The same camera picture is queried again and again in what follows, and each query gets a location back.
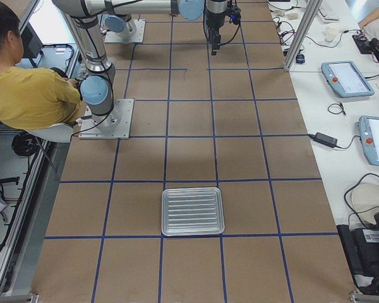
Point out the black power adapter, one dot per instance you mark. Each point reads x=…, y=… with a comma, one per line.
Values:
x=323, y=139

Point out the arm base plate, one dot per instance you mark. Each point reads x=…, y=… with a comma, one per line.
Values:
x=132, y=33
x=117, y=125

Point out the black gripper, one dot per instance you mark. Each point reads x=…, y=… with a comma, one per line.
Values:
x=213, y=19

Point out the upper blue teach pendant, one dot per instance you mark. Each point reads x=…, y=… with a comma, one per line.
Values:
x=346, y=80

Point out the person in yellow shirt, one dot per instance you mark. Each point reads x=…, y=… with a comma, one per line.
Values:
x=31, y=99

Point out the silver metal tray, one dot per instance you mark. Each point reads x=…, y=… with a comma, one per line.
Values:
x=192, y=211

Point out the aluminium frame post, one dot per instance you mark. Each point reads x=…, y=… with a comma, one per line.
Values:
x=304, y=26

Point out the blue teach pendant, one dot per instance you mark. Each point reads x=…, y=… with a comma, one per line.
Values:
x=346, y=80
x=368, y=127

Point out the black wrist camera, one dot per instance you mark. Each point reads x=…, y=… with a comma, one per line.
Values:
x=234, y=14

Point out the white plastic chair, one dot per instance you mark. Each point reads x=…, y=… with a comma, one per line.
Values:
x=58, y=133

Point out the blue usb hub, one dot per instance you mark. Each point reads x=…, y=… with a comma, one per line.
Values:
x=300, y=58

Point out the lower blue teach pendant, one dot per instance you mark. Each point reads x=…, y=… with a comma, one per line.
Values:
x=368, y=127

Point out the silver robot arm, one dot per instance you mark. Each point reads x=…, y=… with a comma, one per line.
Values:
x=97, y=88
x=123, y=20

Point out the white tape roll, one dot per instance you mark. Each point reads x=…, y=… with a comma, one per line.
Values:
x=365, y=201

